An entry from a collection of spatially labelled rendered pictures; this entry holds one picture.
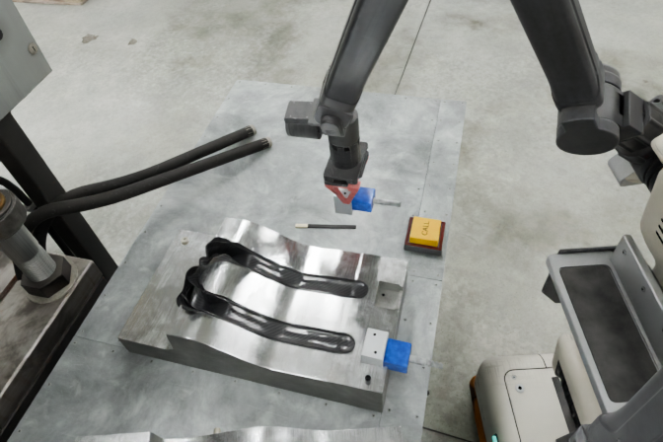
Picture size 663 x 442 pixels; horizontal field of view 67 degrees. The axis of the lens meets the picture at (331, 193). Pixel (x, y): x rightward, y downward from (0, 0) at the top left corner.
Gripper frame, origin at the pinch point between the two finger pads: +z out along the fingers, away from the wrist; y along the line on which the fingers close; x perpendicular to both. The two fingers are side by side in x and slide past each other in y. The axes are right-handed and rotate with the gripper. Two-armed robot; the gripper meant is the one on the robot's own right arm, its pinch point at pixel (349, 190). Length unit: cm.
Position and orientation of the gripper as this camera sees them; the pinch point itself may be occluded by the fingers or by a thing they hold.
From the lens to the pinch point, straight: 100.9
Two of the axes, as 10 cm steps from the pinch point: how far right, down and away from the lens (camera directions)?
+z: 0.9, 6.6, 7.4
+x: 9.6, 1.3, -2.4
